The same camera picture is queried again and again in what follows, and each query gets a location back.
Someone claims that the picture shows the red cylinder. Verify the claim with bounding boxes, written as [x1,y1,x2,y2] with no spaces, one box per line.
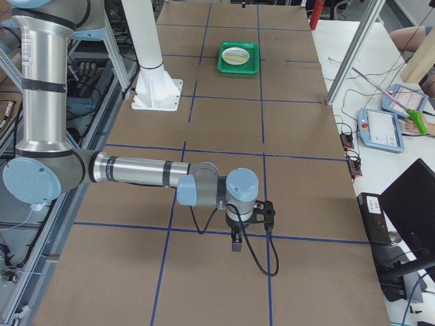
[309,0,325,31]

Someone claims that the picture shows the black computer box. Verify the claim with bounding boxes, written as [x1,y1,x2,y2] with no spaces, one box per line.
[357,192,392,246]

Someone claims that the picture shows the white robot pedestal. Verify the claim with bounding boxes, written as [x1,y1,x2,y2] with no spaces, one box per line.
[122,0,183,112]

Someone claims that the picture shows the aluminium frame post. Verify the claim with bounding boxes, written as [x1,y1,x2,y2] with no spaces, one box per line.
[326,0,385,105]

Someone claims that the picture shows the near teach pendant tablet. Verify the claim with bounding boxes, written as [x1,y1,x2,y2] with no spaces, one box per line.
[358,108,404,153]

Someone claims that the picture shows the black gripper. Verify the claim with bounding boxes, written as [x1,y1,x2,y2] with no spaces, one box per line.
[226,215,243,252]

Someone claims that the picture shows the teach pendant tablet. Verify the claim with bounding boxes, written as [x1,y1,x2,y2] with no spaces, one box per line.
[381,84,429,118]
[358,108,404,153]

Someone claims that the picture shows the green plastic tray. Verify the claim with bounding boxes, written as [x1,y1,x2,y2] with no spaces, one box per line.
[217,41,260,75]

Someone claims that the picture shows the yellow plastic spoon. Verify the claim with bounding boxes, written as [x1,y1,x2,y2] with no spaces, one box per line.
[223,56,249,65]

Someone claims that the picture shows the pale translucent plastic fork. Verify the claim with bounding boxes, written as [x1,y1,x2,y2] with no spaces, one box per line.
[225,52,246,58]

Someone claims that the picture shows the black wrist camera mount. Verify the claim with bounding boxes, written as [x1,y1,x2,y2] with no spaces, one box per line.
[252,200,275,228]

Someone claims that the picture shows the aluminium side frame rail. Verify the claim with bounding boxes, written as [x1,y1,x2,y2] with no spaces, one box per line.
[1,24,135,325]

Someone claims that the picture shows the person hand holding grabber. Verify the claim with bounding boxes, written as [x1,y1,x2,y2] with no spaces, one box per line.
[405,118,435,137]

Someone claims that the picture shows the white round plate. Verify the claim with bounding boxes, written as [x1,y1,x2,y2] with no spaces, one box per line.
[221,47,250,66]

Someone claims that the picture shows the far teach pendant tablet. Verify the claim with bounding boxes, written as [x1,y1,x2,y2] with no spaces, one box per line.
[381,84,429,118]

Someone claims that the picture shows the green handled reacher grabber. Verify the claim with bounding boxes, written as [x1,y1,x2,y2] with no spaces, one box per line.
[351,67,429,135]

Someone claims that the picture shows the orange black connector lower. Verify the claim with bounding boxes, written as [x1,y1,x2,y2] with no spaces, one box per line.
[347,157,362,179]

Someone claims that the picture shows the orange black connector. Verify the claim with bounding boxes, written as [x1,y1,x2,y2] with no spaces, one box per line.
[347,157,362,179]
[339,132,354,150]

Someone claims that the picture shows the orange black connector upper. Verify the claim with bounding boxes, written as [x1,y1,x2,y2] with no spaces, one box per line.
[339,132,354,150]

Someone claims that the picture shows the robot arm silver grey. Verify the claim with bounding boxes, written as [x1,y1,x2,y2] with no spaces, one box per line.
[3,1,258,251]

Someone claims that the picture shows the black monitor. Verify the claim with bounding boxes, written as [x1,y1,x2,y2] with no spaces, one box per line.
[380,158,434,257]

